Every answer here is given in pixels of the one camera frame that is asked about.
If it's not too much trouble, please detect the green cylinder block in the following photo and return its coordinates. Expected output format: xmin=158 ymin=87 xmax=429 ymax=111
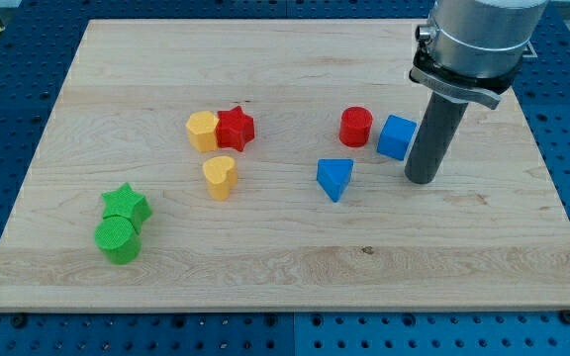
xmin=94 ymin=217 xmax=142 ymax=265

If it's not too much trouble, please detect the light wooden board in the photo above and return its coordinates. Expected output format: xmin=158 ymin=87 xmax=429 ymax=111
xmin=0 ymin=20 xmax=570 ymax=313

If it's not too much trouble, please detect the blue triangle block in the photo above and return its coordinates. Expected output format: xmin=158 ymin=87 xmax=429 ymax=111
xmin=317 ymin=158 xmax=354 ymax=203

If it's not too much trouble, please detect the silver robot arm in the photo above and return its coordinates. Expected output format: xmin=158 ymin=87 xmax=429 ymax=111
xmin=410 ymin=0 xmax=548 ymax=110

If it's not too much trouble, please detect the yellow heart block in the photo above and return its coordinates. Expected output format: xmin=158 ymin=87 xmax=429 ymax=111
xmin=202 ymin=155 xmax=238 ymax=201

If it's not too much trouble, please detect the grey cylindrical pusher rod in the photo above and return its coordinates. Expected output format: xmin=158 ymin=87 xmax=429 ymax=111
xmin=405 ymin=92 xmax=468 ymax=184

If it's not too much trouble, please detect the green star block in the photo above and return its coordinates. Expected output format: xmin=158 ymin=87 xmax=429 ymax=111
xmin=101 ymin=183 xmax=152 ymax=234

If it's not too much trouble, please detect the blue cube block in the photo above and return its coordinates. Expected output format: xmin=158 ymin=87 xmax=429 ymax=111
xmin=377 ymin=115 xmax=417 ymax=161

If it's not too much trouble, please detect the red cylinder block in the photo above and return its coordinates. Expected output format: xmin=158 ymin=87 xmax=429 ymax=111
xmin=338 ymin=107 xmax=373 ymax=147

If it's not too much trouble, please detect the yellow hexagon block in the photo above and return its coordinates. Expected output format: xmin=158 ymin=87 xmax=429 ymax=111
xmin=185 ymin=111 xmax=219 ymax=152

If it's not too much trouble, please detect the red star block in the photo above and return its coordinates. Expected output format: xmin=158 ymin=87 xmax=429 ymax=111
xmin=216 ymin=106 xmax=255 ymax=151

